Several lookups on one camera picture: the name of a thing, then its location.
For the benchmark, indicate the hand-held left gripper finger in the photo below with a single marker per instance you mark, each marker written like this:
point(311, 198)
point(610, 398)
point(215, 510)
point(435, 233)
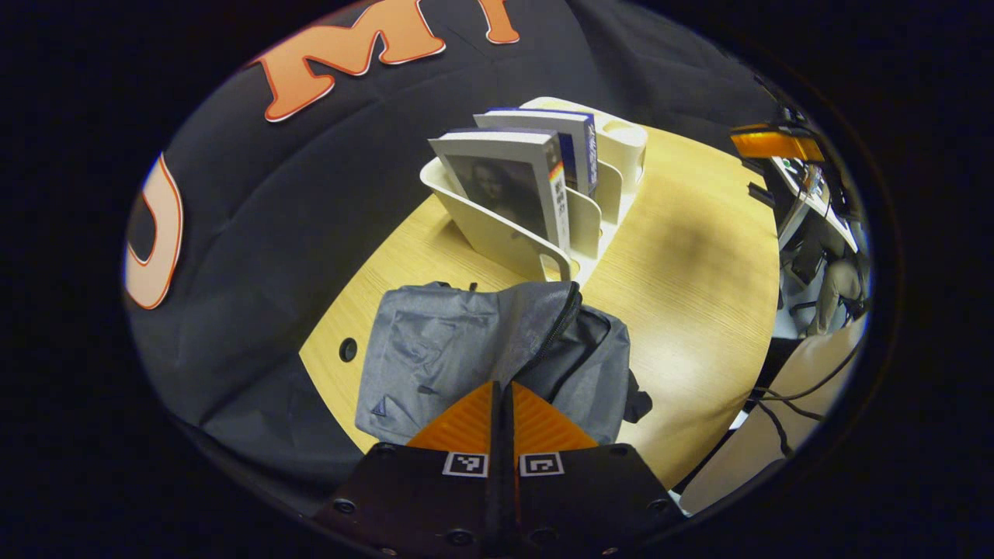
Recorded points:
point(509, 435)
point(497, 435)

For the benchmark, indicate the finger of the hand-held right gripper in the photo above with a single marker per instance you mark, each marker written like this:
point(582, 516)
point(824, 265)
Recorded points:
point(776, 145)

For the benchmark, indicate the grey schoolbag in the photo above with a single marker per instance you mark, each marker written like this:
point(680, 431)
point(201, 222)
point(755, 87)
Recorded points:
point(443, 349)

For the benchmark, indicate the white bookshelf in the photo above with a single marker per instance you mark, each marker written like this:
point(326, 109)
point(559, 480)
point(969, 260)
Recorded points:
point(497, 237)

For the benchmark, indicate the blue spine book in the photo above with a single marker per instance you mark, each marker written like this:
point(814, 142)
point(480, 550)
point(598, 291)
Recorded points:
point(575, 147)

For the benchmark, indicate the portrait cover book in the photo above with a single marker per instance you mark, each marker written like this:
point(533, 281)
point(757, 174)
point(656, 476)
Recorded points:
point(505, 186)

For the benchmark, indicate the person's beige clothing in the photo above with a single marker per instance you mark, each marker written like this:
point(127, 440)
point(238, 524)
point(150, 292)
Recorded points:
point(745, 458)

